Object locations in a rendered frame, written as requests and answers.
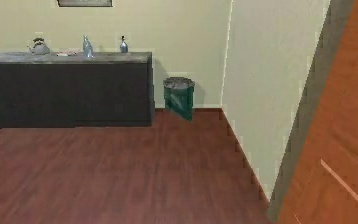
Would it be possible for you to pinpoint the green waste bin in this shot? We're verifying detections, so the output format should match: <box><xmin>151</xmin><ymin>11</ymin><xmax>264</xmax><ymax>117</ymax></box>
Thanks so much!
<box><xmin>163</xmin><ymin>76</ymin><xmax>196</xmax><ymax>122</ymax></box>

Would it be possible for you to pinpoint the grey spray bottle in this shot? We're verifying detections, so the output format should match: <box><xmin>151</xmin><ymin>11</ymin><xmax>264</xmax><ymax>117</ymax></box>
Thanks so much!
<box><xmin>119</xmin><ymin>35</ymin><xmax>129</xmax><ymax>54</ymax></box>

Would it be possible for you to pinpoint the dark grey long cabinet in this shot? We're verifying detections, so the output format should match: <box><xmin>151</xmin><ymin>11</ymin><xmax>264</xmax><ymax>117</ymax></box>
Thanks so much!
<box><xmin>0</xmin><ymin>51</ymin><xmax>156</xmax><ymax>130</ymax></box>

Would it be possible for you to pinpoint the pale blue glass bottle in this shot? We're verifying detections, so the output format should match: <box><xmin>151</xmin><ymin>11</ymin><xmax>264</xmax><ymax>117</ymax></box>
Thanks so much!
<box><xmin>82</xmin><ymin>34</ymin><xmax>95</xmax><ymax>59</ymax></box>

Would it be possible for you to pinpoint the pink flat dish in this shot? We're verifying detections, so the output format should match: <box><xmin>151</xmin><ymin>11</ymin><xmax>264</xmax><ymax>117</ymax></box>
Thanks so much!
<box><xmin>55</xmin><ymin>50</ymin><xmax>79</xmax><ymax>57</ymax></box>

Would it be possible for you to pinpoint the orange-brown wooden room door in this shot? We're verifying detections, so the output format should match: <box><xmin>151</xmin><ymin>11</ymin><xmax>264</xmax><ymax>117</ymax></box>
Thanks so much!
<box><xmin>277</xmin><ymin>0</ymin><xmax>358</xmax><ymax>224</ymax></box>

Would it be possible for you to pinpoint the framed wall picture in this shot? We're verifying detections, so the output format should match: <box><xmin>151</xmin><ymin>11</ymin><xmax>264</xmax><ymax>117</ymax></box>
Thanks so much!
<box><xmin>56</xmin><ymin>0</ymin><xmax>114</xmax><ymax>8</ymax></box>

